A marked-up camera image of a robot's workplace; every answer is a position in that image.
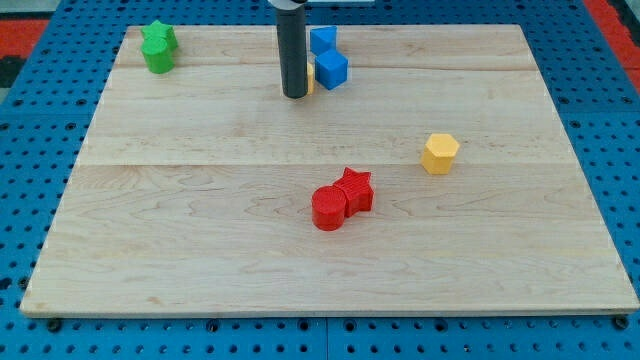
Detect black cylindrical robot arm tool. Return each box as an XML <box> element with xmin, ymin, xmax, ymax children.
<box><xmin>269</xmin><ymin>0</ymin><xmax>308</xmax><ymax>99</ymax></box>

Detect blue triangle block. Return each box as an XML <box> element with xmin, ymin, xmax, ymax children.
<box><xmin>310</xmin><ymin>26</ymin><xmax>337</xmax><ymax>55</ymax></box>

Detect red cylinder block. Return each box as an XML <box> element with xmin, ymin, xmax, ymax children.
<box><xmin>311</xmin><ymin>185</ymin><xmax>346</xmax><ymax>231</ymax></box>

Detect red star block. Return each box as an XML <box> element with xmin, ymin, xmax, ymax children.
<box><xmin>333</xmin><ymin>167</ymin><xmax>374</xmax><ymax>218</ymax></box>

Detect blue cube block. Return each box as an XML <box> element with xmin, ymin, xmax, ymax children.
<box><xmin>315</xmin><ymin>50</ymin><xmax>348</xmax><ymax>90</ymax></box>

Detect yellow block behind tool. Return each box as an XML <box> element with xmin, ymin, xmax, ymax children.
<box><xmin>306</xmin><ymin>63</ymin><xmax>315</xmax><ymax>95</ymax></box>

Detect wooden board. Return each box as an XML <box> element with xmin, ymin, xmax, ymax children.
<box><xmin>21</xmin><ymin>25</ymin><xmax>639</xmax><ymax>319</ymax></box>

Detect yellow hexagon block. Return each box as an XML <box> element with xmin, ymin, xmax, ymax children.
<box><xmin>420</xmin><ymin>133</ymin><xmax>460</xmax><ymax>175</ymax></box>

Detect green cylinder block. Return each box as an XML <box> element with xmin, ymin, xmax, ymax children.
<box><xmin>140</xmin><ymin>37</ymin><xmax>174</xmax><ymax>74</ymax></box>

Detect green star block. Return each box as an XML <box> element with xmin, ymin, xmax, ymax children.
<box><xmin>141</xmin><ymin>20</ymin><xmax>178</xmax><ymax>51</ymax></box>

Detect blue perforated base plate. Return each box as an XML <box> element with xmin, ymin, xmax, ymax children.
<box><xmin>1</xmin><ymin>0</ymin><xmax>639</xmax><ymax>359</ymax></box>

